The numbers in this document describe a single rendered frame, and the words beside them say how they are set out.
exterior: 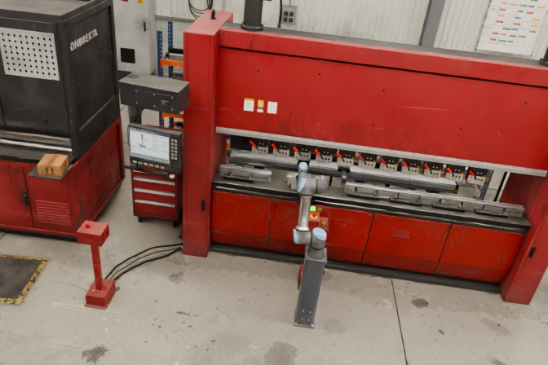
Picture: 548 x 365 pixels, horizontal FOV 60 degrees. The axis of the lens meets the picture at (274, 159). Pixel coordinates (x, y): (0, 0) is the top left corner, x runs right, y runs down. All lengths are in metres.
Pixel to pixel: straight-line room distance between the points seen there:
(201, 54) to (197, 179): 1.19
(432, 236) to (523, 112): 1.39
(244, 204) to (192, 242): 0.69
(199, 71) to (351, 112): 1.36
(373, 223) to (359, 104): 1.20
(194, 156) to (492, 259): 3.03
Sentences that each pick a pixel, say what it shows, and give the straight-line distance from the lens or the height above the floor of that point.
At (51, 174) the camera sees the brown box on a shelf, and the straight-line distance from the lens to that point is 4.59.
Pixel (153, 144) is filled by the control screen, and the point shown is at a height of 1.47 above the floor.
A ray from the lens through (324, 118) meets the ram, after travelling 4.28.
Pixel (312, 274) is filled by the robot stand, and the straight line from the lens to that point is 4.06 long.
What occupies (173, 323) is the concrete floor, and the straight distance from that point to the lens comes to 4.47.
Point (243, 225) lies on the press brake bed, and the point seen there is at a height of 0.41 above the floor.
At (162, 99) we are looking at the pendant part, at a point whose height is 1.86.
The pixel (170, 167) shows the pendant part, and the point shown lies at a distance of 4.01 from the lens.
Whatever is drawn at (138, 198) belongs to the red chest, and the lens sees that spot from 5.30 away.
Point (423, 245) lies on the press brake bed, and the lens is 4.95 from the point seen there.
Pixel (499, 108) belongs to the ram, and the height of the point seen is 1.92.
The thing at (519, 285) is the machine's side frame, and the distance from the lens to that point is 5.35.
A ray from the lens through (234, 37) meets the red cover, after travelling 4.10.
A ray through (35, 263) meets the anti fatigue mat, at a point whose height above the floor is 0.01.
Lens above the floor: 3.34
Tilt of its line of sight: 29 degrees down
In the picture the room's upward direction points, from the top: 6 degrees clockwise
